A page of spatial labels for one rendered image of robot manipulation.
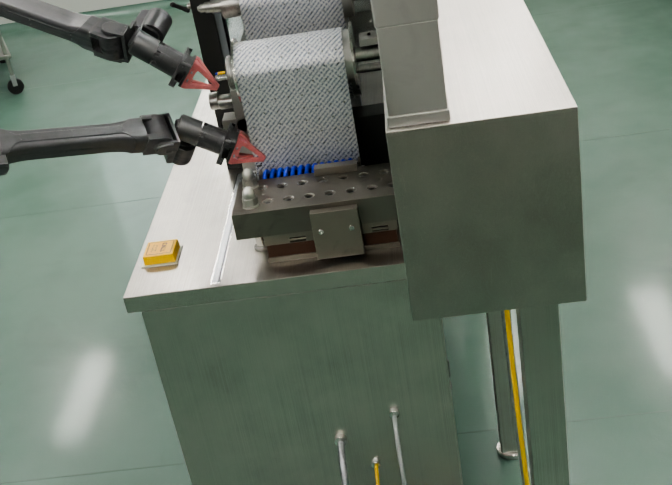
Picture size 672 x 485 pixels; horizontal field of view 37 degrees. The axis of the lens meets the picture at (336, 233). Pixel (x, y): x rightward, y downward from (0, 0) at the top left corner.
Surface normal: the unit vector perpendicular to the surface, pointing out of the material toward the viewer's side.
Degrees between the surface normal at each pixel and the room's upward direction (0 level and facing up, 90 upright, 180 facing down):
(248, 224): 90
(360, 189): 0
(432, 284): 90
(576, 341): 0
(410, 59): 90
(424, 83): 90
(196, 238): 0
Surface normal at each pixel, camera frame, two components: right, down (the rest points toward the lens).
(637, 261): -0.15, -0.87
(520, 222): -0.02, 0.48
